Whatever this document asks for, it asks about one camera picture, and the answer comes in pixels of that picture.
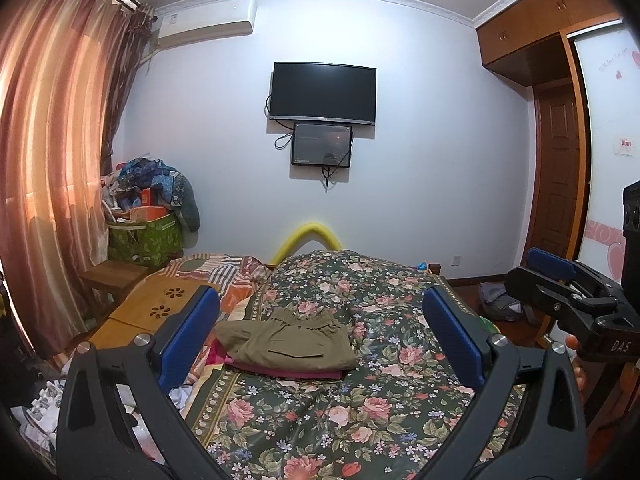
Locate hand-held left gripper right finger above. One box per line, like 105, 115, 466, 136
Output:
410, 287, 588, 480

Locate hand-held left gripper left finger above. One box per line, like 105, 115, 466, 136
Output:
55, 285, 231, 480

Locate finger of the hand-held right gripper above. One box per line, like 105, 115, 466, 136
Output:
525, 246, 622, 302
504, 266, 624, 334

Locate olive green pants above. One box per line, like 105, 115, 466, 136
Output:
214, 307, 357, 373

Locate person's right hand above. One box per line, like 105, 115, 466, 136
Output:
566, 336, 587, 406

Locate grey bag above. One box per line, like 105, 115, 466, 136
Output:
477, 280, 524, 322

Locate wooden folding table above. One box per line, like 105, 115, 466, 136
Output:
90, 280, 207, 357

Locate striped patchwork quilt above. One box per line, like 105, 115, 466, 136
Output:
167, 254, 274, 361

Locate brown wooden door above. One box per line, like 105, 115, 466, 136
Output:
529, 80, 584, 262

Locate wooden stool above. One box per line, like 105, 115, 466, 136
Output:
77, 260, 152, 307

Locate green fabric storage bag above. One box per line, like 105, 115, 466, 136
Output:
106, 211, 185, 267

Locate magenta folded garment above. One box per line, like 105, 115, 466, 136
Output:
206, 335, 346, 382

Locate dark floral blanket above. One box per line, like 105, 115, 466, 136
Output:
182, 249, 526, 480

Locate orange box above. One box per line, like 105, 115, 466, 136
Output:
129, 204, 167, 222

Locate white sliding wardrobe door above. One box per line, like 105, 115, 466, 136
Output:
560, 19, 640, 283

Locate yellow foam tube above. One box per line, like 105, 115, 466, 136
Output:
270, 222, 344, 266

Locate white patterned cloth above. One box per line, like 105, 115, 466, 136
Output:
10, 374, 67, 453

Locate pile of blue clothes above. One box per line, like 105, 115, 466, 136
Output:
100, 157, 202, 234

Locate pink sheer curtain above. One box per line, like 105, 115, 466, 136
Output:
0, 0, 157, 361

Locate wooden overhead cabinet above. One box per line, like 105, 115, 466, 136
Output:
475, 0, 627, 87

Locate white air conditioner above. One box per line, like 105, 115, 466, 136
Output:
151, 0, 259, 52

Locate small wall monitor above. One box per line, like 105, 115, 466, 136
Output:
291, 122, 354, 168

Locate black wall television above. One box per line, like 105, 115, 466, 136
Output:
268, 61, 378, 127

